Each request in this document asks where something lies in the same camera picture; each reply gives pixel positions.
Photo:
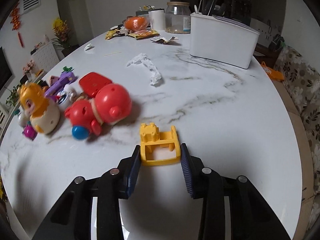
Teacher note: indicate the red pig toy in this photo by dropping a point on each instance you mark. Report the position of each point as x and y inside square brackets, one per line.
[113, 102]

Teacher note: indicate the gold snack packet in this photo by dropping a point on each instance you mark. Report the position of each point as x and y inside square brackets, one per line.
[112, 34]

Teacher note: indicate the magenta small toy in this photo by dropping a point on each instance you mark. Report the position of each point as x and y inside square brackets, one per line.
[30, 132]

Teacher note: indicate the white door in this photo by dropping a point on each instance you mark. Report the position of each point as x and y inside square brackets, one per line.
[81, 17]

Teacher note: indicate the large crumpled white tissue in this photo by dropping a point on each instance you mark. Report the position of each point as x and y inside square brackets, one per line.
[140, 58]

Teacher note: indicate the green toy piece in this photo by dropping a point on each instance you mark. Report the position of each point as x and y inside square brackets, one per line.
[68, 69]

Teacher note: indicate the white rectangular bin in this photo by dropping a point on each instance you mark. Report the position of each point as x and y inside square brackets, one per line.
[220, 40]

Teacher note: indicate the torn silver wrapper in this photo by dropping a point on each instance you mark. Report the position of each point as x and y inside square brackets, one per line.
[162, 40]

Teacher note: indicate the green potted plant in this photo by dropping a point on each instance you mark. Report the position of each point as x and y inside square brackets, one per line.
[13, 96]

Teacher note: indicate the black television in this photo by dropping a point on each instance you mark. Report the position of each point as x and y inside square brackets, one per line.
[5, 67]

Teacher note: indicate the orange floor bag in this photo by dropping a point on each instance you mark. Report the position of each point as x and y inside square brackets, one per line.
[271, 72]

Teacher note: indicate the colourful small boxes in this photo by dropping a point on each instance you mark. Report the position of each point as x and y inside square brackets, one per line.
[37, 47]

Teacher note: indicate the yellow snack packet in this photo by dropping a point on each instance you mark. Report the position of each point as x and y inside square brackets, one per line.
[143, 33]

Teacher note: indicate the orange bread in bag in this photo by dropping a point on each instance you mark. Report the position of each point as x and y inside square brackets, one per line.
[136, 23]

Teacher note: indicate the white perforated cabinet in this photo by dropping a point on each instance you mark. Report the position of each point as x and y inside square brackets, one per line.
[46, 57]

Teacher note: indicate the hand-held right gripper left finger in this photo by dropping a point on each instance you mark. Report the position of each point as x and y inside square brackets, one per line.
[132, 172]

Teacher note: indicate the white board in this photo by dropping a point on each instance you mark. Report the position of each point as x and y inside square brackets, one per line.
[265, 31]

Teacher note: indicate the wooden toothpick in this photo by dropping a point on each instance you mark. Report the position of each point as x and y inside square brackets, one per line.
[112, 53]

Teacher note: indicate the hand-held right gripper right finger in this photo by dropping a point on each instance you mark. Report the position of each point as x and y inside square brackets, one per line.
[187, 172]

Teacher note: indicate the potted yellow flowers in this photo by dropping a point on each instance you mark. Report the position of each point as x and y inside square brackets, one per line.
[61, 32]

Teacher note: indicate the white round toy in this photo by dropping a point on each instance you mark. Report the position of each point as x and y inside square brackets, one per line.
[65, 93]

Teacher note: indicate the yellow plastic toy frame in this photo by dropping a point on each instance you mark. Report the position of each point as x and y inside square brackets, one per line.
[150, 135]

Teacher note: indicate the pink flowers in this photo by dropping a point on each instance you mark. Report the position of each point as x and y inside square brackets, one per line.
[28, 67]

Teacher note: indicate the clear plastic jar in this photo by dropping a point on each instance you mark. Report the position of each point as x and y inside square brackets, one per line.
[176, 17]

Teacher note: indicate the white paper roll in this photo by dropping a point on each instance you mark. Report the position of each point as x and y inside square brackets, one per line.
[156, 20]

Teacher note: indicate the floral sofa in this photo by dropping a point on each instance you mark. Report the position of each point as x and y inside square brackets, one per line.
[297, 75]

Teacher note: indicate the yellow chick eggshell toy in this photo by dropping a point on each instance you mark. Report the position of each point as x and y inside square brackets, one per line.
[37, 105]

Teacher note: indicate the red wall hanging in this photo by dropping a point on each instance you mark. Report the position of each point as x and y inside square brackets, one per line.
[16, 17]

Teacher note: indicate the red flat toy panel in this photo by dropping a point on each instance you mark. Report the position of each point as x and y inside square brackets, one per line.
[93, 82]

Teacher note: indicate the purple toy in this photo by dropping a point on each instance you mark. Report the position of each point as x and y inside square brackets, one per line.
[62, 82]

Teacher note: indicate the blue toy ball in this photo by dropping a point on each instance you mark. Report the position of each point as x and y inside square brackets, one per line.
[80, 133]

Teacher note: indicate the small crumpled white tissue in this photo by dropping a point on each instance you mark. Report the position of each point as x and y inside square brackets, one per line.
[88, 47]

